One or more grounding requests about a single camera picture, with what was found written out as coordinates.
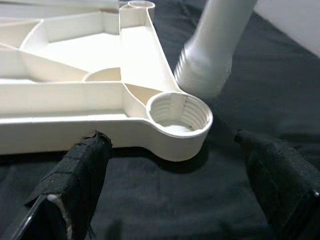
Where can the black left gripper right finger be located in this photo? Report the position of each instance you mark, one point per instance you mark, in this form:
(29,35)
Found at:
(280,180)

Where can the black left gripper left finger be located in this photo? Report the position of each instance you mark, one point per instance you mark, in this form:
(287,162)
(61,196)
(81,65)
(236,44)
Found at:
(75,180)

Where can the white plastic children table top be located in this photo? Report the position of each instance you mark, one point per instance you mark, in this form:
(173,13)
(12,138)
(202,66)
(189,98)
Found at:
(75,125)

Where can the black tablecloth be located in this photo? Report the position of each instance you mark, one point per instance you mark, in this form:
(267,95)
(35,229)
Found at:
(175,200)

